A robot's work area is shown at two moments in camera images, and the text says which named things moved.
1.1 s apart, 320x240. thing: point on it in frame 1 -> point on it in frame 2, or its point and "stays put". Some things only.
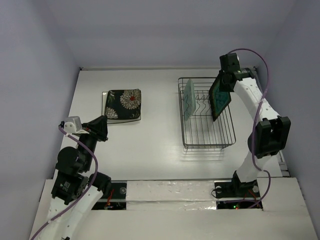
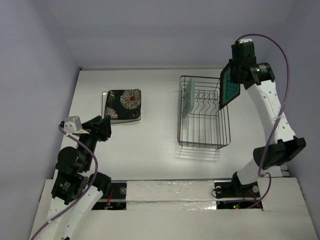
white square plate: (104, 97) stays put
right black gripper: (223, 81) -> (235, 75)
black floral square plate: (122, 111) stays put
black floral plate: (123, 104) stays put
